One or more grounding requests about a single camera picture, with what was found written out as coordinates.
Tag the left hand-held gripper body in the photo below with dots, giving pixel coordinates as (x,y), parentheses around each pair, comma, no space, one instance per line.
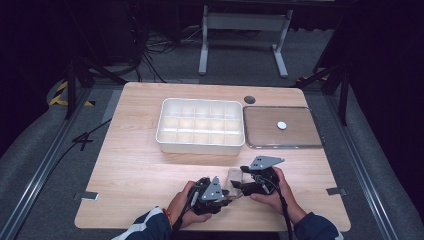
(213,193)

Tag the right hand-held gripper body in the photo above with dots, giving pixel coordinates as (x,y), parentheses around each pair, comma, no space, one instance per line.
(263,162)

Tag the beige cloth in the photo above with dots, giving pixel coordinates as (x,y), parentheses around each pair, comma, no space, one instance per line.
(233,176)

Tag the person's left hand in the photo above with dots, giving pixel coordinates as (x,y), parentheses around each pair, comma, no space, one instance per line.
(178,203)

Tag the person's right hand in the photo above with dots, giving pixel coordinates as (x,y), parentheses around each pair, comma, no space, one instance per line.
(285,196)

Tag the transparent box lid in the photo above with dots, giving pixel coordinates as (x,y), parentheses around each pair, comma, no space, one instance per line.
(266,133)

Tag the white compartment storage box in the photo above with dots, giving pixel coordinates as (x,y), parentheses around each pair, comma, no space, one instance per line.
(200,149)

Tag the red wristband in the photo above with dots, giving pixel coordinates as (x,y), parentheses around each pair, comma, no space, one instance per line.
(168,216)

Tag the dark round table grommet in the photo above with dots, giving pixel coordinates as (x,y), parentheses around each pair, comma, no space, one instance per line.
(249,99)

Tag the grey tape piece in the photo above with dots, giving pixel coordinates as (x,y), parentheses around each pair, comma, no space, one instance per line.
(86,196)
(336,191)

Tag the black metal stand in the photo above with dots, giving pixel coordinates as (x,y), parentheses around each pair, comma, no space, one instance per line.
(71,90)
(343,93)

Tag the black floor marking tape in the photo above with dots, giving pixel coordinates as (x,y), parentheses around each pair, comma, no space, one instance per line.
(82,140)

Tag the yellow black hazard tape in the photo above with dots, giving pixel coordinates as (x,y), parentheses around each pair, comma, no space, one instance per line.
(56,98)

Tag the aluminium floor rail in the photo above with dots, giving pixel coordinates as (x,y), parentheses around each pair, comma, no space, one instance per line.
(40,166)
(363,166)

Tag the white metal table frame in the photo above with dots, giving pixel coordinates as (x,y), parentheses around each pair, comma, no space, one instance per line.
(245,21)

